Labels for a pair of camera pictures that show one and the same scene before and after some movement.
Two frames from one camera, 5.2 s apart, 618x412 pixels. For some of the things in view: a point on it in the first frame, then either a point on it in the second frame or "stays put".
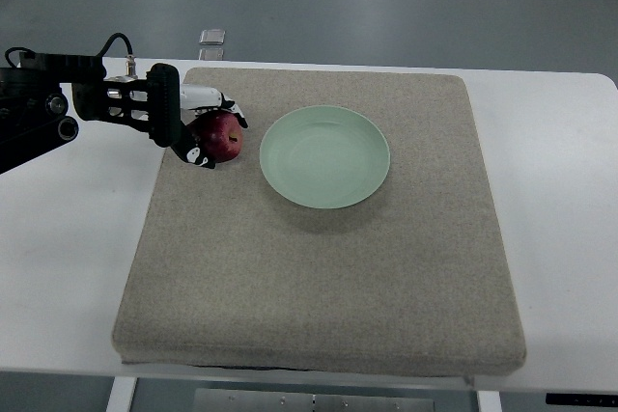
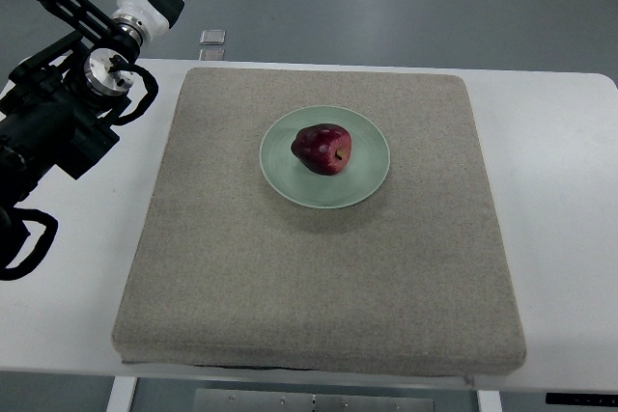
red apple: (219, 134) -> (323, 149)
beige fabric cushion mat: (357, 231) stays put
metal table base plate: (306, 400) stays put
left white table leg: (122, 394) stays put
